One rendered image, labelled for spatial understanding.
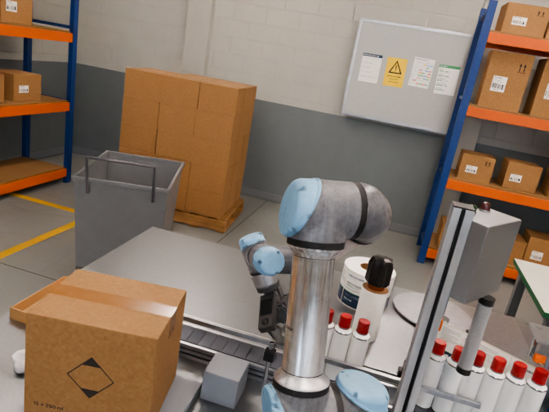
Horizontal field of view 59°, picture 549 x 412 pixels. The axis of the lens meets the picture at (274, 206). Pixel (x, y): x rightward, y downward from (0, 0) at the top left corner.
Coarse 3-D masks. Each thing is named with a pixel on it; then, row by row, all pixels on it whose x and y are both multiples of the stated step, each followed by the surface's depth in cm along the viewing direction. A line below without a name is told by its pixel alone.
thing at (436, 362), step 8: (440, 344) 131; (432, 352) 133; (440, 352) 132; (432, 360) 132; (440, 360) 132; (432, 368) 133; (440, 368) 133; (424, 376) 135; (432, 376) 133; (424, 384) 135; (432, 384) 134; (424, 392) 135; (424, 400) 136; (432, 400) 136; (424, 408) 136
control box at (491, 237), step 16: (480, 224) 106; (496, 224) 107; (512, 224) 112; (480, 240) 106; (496, 240) 109; (512, 240) 115; (464, 256) 109; (480, 256) 106; (496, 256) 112; (464, 272) 109; (480, 272) 109; (496, 272) 116; (464, 288) 109; (480, 288) 112; (496, 288) 119
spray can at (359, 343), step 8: (360, 320) 136; (368, 320) 137; (360, 328) 136; (368, 328) 136; (352, 336) 137; (360, 336) 136; (368, 336) 137; (352, 344) 137; (360, 344) 136; (352, 352) 137; (360, 352) 137; (352, 360) 138; (360, 360) 138
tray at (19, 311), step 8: (56, 280) 171; (48, 288) 167; (32, 296) 160; (40, 296) 164; (16, 304) 153; (24, 304) 157; (32, 304) 161; (16, 312) 151; (24, 312) 150; (16, 320) 152; (24, 320) 151
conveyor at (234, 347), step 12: (192, 336) 151; (204, 336) 152; (216, 336) 153; (216, 348) 147; (228, 348) 148; (240, 348) 149; (252, 348) 150; (264, 348) 151; (252, 360) 144; (264, 360) 145; (276, 360) 146; (384, 384) 144
